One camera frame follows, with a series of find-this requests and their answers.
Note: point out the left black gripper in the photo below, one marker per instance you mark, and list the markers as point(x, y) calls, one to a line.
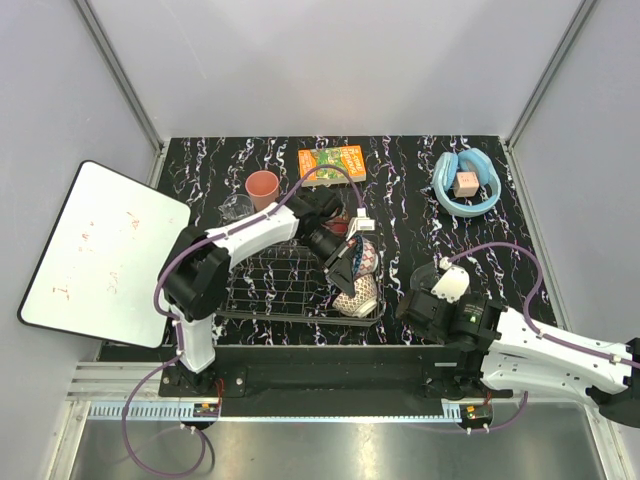
point(341, 274)

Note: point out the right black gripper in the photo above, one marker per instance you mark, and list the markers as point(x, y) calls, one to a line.
point(430, 294)

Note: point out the blue patterned ceramic bowl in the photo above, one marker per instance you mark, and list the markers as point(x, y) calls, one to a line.
point(365, 258)

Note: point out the red floral plate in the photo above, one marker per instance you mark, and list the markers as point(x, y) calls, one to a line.
point(338, 225)

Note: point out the brown patterned ceramic bowl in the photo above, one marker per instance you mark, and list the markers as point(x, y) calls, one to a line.
point(363, 302)

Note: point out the black wire dish rack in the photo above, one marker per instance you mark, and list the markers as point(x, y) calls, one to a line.
point(285, 283)

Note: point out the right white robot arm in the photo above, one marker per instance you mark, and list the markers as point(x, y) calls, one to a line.
point(495, 347)

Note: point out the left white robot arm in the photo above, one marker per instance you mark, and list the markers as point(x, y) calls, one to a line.
point(193, 280)

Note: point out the clear glass bowl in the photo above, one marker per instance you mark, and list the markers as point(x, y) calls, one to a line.
point(425, 277)

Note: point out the orange green book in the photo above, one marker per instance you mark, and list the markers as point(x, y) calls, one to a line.
point(318, 165)

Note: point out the pink plastic cup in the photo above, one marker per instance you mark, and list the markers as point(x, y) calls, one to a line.
point(263, 188)

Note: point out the clear drinking glass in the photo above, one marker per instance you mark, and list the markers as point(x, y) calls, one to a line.
point(236, 207)

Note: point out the pink dice cube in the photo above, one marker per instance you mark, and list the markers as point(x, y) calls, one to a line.
point(465, 185)

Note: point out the light blue headphones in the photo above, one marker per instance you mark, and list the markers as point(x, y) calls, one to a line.
point(448, 165)

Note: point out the white board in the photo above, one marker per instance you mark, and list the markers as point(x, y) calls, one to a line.
point(98, 271)

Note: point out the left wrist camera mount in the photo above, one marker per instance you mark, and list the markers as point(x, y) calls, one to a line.
point(361, 222)

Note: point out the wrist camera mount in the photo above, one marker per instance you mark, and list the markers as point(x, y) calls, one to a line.
point(361, 222)
point(453, 284)

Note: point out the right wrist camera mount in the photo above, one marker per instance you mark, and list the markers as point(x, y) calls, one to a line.
point(453, 284)

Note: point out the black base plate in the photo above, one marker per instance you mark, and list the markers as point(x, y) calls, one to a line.
point(331, 381)

